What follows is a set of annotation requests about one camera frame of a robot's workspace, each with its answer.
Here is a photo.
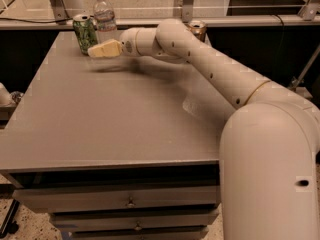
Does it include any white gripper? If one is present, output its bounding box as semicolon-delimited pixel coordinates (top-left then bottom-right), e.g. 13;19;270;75
88;28;139;58

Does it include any clear plastic water bottle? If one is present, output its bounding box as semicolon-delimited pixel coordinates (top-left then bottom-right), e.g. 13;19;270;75
93;0;117;42

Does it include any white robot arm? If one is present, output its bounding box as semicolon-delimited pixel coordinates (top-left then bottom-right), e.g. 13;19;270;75
88;19;320;240

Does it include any green soda can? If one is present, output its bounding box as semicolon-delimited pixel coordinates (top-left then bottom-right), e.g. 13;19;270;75
73;14;98;55

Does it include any gold soda can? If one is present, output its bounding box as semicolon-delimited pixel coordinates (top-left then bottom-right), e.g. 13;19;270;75
187;20;207;42

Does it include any grey drawer cabinet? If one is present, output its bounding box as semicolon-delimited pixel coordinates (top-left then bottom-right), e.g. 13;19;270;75
0;30;238;240

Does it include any white object at left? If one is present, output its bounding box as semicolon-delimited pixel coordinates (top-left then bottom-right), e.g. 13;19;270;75
0;83;12;106

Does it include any top grey drawer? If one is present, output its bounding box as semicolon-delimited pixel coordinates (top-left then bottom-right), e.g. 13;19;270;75
13;185;221;213

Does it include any grey drawer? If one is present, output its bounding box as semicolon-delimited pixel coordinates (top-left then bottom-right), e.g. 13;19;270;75
71;226;208;240
50;207;218;232
13;185;221;213

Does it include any middle grey drawer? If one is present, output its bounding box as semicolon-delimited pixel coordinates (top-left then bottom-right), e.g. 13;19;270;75
50;207;218;232

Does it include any bottom grey drawer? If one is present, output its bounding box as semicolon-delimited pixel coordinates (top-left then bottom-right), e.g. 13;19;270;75
71;226;208;240

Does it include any metal frame rail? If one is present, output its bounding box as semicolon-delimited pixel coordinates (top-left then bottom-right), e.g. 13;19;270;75
0;14;320;30

